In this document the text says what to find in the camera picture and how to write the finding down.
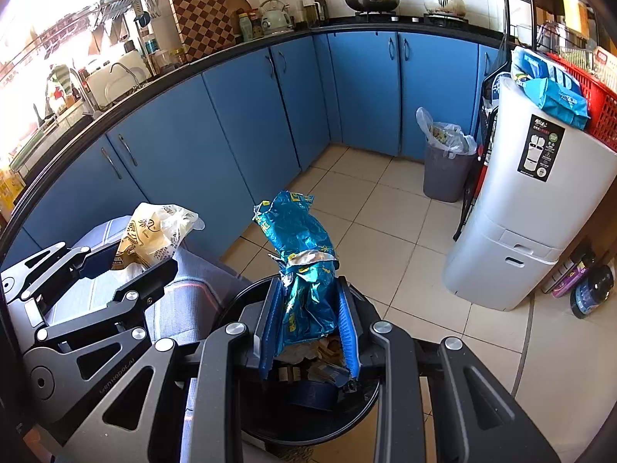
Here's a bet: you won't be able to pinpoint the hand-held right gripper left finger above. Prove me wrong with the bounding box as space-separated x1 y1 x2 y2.
60 275 286 463

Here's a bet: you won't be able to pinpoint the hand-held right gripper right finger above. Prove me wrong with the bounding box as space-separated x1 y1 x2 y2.
337 276 556 463

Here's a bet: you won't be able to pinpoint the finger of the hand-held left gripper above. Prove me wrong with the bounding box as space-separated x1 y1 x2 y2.
0 242 120 316
26 257 180 387

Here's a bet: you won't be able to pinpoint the clear printed plastic wrapper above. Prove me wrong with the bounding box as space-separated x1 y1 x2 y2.
110 201 206 271

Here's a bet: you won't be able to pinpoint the torn blue cardboard box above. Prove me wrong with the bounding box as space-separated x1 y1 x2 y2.
282 379 341 408

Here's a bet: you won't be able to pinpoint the black trash bin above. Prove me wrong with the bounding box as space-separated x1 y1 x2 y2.
212 272 386 447

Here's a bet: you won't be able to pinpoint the teal foil wrapper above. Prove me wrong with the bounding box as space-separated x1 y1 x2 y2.
253 190 341 348

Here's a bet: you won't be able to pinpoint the grey trash bin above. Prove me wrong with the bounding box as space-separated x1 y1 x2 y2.
423 147 478 203

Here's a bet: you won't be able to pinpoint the blue checked tablecloth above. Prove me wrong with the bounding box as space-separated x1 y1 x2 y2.
46 216 254 463

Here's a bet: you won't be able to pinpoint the yellow package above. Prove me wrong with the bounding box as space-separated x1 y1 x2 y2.
0 169 25 218

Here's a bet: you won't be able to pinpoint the blue kitchen cabinets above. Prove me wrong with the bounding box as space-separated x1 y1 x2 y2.
0 29 504 290

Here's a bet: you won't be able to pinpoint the metal sink faucet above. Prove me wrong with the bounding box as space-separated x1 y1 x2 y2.
70 68 97 112

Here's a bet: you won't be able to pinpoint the green striped towel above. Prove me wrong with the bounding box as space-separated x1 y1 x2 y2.
48 65 73 102

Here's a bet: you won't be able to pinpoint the white dish rack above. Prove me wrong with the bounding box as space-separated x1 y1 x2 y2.
84 51 150 107

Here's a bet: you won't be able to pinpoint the white storage appliance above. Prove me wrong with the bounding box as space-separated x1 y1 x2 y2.
442 74 617 312

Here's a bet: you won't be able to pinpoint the clear plastic bin liner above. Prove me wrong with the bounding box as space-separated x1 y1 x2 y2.
416 107 479 160

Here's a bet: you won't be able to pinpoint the purple detergent bottle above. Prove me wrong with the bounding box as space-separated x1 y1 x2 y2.
550 251 596 300

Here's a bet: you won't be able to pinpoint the dark round container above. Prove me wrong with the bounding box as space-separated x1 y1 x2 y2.
570 265 616 320

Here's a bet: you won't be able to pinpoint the checkered wooden cutting board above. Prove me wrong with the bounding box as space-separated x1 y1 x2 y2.
170 0 237 61

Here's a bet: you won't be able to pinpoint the black metal shelf rack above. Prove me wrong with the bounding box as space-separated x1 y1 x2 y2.
453 0 603 242

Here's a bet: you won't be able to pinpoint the pale green kettle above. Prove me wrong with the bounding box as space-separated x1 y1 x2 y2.
259 0 295 35

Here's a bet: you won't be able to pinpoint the black kitchen countertop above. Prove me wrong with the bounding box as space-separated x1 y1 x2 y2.
0 17 512 237

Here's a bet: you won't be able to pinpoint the light blue packet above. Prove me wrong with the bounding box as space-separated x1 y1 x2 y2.
523 77 591 131

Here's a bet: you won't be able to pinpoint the black gas stove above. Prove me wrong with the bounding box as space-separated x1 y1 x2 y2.
354 10 469 27

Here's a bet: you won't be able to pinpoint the blue and white packet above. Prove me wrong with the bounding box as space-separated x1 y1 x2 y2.
511 48 584 97

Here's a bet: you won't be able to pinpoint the red plastic basket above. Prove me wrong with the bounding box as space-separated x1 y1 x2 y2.
545 51 617 152

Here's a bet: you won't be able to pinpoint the white ceramic pot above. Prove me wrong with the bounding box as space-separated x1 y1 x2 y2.
421 0 468 16

